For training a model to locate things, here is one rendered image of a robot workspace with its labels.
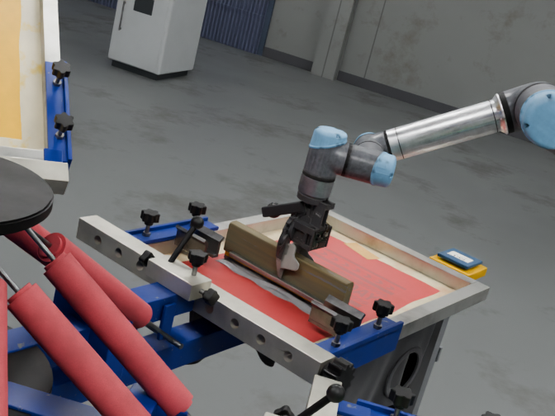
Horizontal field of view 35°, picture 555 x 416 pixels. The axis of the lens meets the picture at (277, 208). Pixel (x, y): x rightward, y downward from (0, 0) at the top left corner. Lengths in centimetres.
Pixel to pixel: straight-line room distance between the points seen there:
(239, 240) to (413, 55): 845
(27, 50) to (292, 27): 881
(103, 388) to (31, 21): 130
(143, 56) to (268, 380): 520
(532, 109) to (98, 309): 100
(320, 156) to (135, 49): 658
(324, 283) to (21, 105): 81
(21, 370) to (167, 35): 695
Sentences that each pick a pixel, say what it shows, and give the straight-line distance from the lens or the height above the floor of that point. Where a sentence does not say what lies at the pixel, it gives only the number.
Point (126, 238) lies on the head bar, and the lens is 193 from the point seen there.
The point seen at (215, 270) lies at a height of 95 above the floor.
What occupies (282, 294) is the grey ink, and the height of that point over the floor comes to 96.
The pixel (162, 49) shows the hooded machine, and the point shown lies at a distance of 829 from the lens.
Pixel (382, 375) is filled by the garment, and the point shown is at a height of 77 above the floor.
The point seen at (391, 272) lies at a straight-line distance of 237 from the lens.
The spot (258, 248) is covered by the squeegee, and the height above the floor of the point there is 103.
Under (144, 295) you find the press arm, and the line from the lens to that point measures 170.
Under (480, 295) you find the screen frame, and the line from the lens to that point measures 234.
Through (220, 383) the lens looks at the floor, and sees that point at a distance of 353.
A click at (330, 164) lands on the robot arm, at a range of 192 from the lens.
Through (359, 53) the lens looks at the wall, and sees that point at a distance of 1065.
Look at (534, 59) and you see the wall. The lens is 1017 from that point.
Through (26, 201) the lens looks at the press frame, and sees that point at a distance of 127.
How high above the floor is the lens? 178
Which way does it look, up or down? 18 degrees down
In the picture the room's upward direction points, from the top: 14 degrees clockwise
